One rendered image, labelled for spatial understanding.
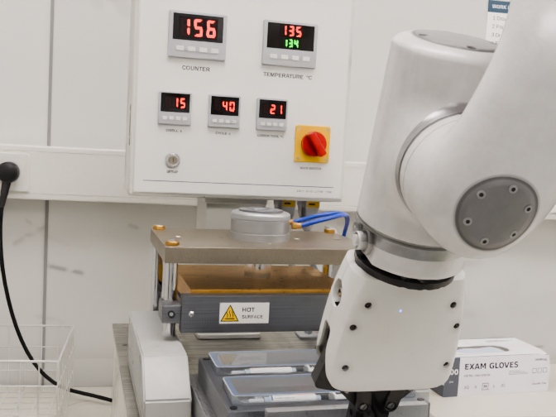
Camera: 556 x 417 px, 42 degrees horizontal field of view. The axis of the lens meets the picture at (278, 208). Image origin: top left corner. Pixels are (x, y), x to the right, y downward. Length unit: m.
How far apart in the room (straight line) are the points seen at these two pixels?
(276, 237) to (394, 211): 0.46
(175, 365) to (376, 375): 0.31
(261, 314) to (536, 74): 0.55
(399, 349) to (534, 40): 0.25
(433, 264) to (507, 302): 1.15
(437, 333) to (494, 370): 0.88
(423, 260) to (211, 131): 0.62
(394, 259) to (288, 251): 0.39
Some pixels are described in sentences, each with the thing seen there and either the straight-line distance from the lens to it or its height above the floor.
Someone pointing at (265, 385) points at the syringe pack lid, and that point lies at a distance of 0.71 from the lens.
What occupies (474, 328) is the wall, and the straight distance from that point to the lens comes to 1.63.
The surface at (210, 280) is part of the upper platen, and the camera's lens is 0.93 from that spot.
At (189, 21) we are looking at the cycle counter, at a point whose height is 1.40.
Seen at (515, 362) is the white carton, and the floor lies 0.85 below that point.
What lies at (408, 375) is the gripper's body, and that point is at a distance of 0.57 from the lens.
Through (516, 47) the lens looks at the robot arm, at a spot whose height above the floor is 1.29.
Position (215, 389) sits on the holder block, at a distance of 0.73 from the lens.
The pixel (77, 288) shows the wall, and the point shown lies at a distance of 1.46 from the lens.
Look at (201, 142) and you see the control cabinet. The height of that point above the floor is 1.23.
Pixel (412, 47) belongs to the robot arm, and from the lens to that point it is 0.47.
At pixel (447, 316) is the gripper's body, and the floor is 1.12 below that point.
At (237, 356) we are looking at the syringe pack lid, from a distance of 0.80.
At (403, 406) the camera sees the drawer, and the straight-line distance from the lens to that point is 0.68.
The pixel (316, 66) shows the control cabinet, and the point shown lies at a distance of 1.11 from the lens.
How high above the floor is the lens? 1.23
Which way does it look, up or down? 5 degrees down
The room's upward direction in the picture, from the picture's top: 3 degrees clockwise
